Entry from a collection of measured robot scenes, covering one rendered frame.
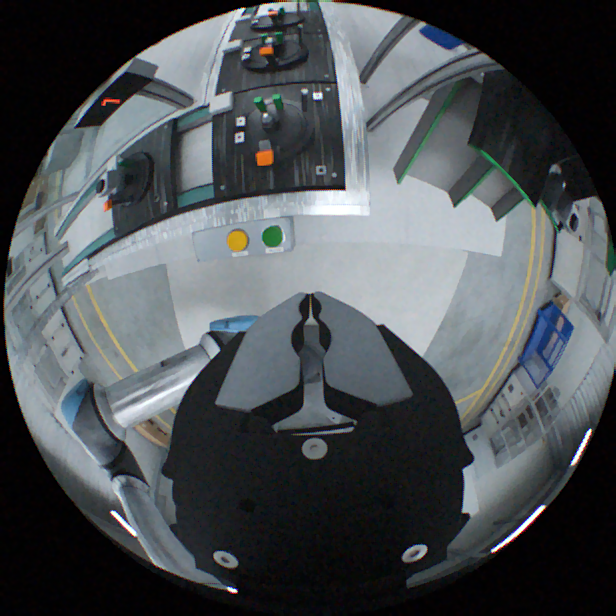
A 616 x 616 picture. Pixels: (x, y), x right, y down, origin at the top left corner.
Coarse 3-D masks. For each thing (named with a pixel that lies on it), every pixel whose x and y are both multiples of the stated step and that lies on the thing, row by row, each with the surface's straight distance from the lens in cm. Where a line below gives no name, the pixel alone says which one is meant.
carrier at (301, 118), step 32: (224, 96) 45; (256, 96) 44; (288, 96) 43; (224, 128) 43; (256, 128) 38; (288, 128) 37; (320, 128) 39; (224, 160) 41; (256, 160) 37; (288, 160) 38; (320, 160) 38; (224, 192) 40
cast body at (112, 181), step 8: (120, 168) 50; (104, 176) 48; (112, 176) 48; (120, 176) 50; (104, 184) 47; (112, 184) 48; (120, 184) 49; (96, 192) 49; (104, 192) 48; (112, 192) 49; (120, 192) 49
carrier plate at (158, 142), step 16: (160, 128) 54; (176, 128) 53; (144, 144) 56; (160, 144) 52; (160, 160) 50; (160, 176) 49; (160, 192) 48; (112, 208) 63; (128, 208) 57; (144, 208) 52; (160, 208) 48; (176, 208) 47; (128, 224) 57
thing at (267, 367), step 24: (288, 312) 10; (264, 336) 9; (288, 336) 8; (240, 360) 8; (264, 360) 8; (288, 360) 7; (240, 384) 7; (264, 384) 7; (288, 384) 7; (240, 408) 7; (264, 408) 7; (288, 408) 7
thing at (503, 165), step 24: (504, 72) 25; (480, 96) 25; (504, 96) 28; (528, 96) 34; (480, 120) 23; (504, 120) 27; (528, 120) 31; (552, 120) 38; (480, 144) 21; (504, 144) 26; (528, 144) 30; (552, 144) 34; (504, 168) 27; (528, 168) 31; (528, 192) 32
